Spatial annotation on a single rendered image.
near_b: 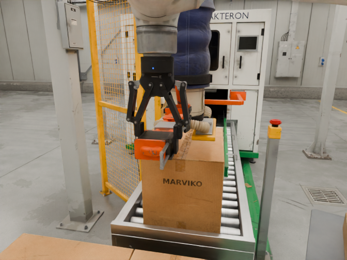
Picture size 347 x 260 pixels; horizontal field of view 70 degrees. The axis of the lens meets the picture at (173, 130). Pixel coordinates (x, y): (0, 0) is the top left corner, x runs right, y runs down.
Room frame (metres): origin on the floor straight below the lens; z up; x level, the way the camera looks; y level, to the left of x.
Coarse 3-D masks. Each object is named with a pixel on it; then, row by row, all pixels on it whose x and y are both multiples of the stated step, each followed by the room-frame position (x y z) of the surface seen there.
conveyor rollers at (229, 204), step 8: (232, 160) 2.05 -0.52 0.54; (232, 168) 1.88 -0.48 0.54; (224, 176) 1.72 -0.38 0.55; (232, 176) 1.71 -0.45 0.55; (224, 184) 1.62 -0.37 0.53; (232, 184) 1.61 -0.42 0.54; (224, 192) 1.53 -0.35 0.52; (232, 192) 1.52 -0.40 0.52; (224, 200) 1.38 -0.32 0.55; (232, 200) 1.43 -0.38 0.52; (136, 208) 1.29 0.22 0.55; (224, 208) 1.29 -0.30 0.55; (232, 208) 1.35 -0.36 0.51; (224, 216) 1.27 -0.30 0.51; (232, 216) 1.26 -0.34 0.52; (224, 224) 1.18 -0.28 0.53; (232, 224) 1.17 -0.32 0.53; (224, 232) 1.09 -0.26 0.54; (232, 232) 1.09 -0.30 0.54
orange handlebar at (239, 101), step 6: (240, 96) 1.29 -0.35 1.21; (204, 102) 1.19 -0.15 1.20; (210, 102) 1.19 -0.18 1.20; (216, 102) 1.18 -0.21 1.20; (222, 102) 1.18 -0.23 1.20; (228, 102) 1.17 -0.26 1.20; (234, 102) 1.17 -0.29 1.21; (240, 102) 1.16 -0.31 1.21; (180, 114) 0.88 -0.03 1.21; (168, 120) 0.80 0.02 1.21; (144, 150) 0.53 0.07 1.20; (150, 150) 0.52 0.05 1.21; (156, 150) 0.53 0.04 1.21
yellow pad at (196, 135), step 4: (204, 116) 1.23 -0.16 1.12; (212, 120) 1.25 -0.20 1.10; (212, 124) 1.17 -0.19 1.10; (212, 128) 1.10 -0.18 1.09; (196, 132) 1.04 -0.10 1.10; (212, 132) 1.05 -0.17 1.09; (192, 136) 1.00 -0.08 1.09; (196, 136) 1.00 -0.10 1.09; (200, 136) 1.00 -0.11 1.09; (204, 136) 0.99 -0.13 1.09; (208, 136) 0.99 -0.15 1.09; (212, 136) 0.99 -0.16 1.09; (200, 140) 0.99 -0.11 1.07; (204, 140) 0.99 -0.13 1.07; (208, 140) 0.99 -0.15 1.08; (212, 140) 0.98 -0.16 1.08
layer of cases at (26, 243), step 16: (16, 240) 1.03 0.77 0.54; (32, 240) 1.03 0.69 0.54; (48, 240) 1.03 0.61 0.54; (64, 240) 1.03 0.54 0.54; (0, 256) 0.93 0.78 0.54; (16, 256) 0.93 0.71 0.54; (32, 256) 0.93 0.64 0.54; (48, 256) 0.93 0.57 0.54; (64, 256) 0.93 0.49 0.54; (80, 256) 0.93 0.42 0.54; (96, 256) 0.93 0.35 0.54; (112, 256) 0.93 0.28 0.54; (128, 256) 0.93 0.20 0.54; (144, 256) 0.93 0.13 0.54; (160, 256) 0.93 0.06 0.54; (176, 256) 0.93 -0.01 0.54
